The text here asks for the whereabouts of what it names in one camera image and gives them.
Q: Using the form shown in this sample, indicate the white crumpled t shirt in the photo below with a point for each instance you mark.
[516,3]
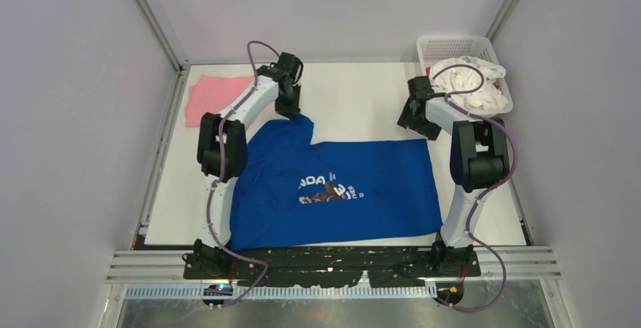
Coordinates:
[472,83]

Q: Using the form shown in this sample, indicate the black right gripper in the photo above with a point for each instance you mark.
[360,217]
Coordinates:
[430,131]

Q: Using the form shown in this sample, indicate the pink folded t shirt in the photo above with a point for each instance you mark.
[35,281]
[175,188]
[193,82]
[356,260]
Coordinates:
[212,94]

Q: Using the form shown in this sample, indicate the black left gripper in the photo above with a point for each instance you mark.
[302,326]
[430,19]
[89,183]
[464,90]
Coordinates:
[290,111]

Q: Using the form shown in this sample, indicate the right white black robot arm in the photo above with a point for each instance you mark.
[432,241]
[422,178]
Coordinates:
[479,159]

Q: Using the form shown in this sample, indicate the white plastic laundry basket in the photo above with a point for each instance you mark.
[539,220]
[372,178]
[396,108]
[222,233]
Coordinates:
[432,49]

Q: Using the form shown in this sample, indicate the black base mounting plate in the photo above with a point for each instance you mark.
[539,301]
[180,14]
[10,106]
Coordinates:
[338,266]

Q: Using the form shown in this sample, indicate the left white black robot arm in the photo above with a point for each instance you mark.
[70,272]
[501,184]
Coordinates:
[222,153]

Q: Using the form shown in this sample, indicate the blue printed t shirt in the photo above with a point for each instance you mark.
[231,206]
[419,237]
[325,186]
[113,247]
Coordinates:
[296,192]

